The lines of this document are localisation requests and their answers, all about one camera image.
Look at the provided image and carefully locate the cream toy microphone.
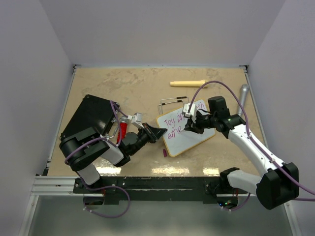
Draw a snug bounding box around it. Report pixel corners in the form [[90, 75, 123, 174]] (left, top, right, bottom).
[[170, 80, 207, 88]]

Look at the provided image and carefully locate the black hard case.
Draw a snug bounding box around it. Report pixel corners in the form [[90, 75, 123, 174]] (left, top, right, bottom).
[[61, 94, 119, 140]]

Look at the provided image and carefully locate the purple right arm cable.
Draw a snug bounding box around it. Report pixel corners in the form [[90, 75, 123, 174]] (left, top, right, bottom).
[[189, 81, 315, 212]]

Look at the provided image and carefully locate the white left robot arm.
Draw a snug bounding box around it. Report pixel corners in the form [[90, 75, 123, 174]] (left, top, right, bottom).
[[59, 123, 167, 193]]

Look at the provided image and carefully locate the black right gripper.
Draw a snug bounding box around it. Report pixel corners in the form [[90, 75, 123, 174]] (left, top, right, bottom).
[[185, 111, 218, 135]]

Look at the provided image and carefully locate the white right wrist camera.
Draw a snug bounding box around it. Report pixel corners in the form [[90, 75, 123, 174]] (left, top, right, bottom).
[[182, 103, 197, 122]]

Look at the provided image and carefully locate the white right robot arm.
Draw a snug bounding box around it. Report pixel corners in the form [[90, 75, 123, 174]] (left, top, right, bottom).
[[182, 96, 299, 209]]

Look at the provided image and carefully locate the silver toy microphone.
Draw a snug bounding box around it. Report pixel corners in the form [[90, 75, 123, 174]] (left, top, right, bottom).
[[237, 84, 250, 116]]

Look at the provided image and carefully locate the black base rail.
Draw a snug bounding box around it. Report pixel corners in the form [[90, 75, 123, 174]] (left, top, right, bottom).
[[73, 177, 245, 205]]

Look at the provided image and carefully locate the red toy microphone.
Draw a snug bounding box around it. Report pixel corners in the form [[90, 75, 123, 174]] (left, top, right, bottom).
[[117, 117, 129, 143]]

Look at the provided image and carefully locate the yellow framed whiteboard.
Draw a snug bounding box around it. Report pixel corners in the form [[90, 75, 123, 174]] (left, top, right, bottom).
[[156, 108, 216, 157]]

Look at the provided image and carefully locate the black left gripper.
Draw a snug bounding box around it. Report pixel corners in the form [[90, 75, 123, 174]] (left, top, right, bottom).
[[130, 122, 167, 155]]

